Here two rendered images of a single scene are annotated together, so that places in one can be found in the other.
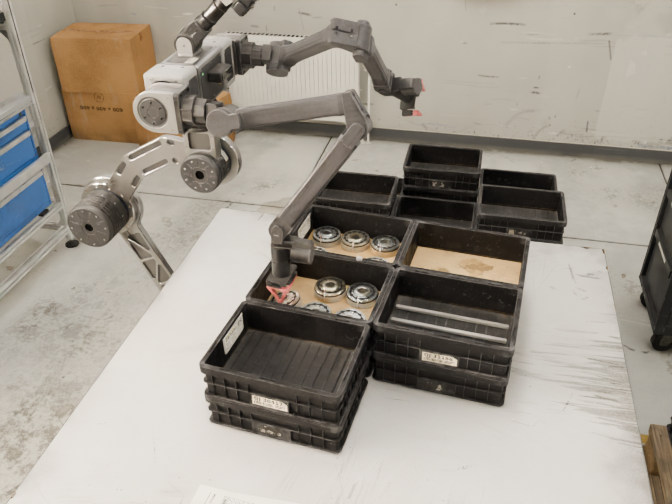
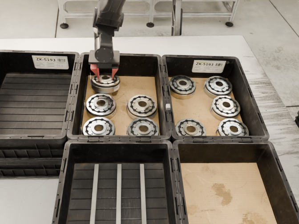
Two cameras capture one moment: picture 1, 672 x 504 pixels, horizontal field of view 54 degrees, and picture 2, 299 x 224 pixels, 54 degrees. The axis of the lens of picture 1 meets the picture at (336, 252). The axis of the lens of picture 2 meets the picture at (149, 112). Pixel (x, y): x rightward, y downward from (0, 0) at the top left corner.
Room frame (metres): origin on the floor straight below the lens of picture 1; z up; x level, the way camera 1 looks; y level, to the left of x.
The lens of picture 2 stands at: (1.45, -0.63, 1.61)
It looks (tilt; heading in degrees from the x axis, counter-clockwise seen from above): 48 degrees down; 64
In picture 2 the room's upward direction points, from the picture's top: 6 degrees clockwise
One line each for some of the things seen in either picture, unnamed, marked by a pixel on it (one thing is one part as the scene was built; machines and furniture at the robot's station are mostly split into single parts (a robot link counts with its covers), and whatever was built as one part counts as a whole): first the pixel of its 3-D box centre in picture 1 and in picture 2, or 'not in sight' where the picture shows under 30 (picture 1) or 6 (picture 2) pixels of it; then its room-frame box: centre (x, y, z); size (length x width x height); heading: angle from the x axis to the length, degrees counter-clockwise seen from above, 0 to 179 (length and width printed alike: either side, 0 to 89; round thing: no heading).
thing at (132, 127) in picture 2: (362, 292); (143, 130); (1.70, -0.08, 0.86); 0.10 x 0.10 x 0.01
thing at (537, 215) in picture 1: (515, 242); not in sight; (2.72, -0.88, 0.37); 0.40 x 0.30 x 0.45; 77
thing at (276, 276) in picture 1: (281, 267); (103, 51); (1.64, 0.17, 1.00); 0.10 x 0.07 x 0.07; 162
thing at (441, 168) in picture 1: (440, 195); not in sight; (3.20, -0.58, 0.37); 0.40 x 0.30 x 0.45; 77
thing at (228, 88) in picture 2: (326, 233); (219, 85); (2.05, 0.03, 0.86); 0.10 x 0.10 x 0.01
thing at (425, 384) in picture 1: (445, 348); not in sight; (1.53, -0.34, 0.76); 0.40 x 0.30 x 0.12; 72
